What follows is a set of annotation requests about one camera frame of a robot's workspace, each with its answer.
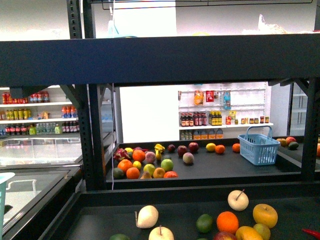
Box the white apple far right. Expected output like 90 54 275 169
227 189 249 212

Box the yellow apple right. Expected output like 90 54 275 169
252 203 278 229

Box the yellow lemon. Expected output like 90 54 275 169
235 226 263 240

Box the white apple with stem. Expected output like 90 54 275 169
148 226 175 240

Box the green lime lower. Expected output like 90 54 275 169
253 223 271 240

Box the dark sauce bottles row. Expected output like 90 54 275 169
179 111 223 127

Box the pile of fruit far shelf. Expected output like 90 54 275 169
109 142 242 180

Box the black metal shelf rack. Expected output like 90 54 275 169
0 0 320 240

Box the drink bottles shelf left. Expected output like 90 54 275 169
0 85 80 136

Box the red chili pepper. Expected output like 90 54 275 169
302 228 320 240

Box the blue basket on far shelf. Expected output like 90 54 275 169
237 125 281 166

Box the glass top freezer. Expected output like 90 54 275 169
0 133 84 239

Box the red apple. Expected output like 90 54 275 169
212 231 237 240

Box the small orange mandarin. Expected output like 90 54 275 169
216 211 239 235

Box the green lime upper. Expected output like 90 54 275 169
196 214 213 234

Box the green lime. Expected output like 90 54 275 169
253 223 271 240
196 214 213 234

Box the white pear left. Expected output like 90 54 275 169
134 205 159 229

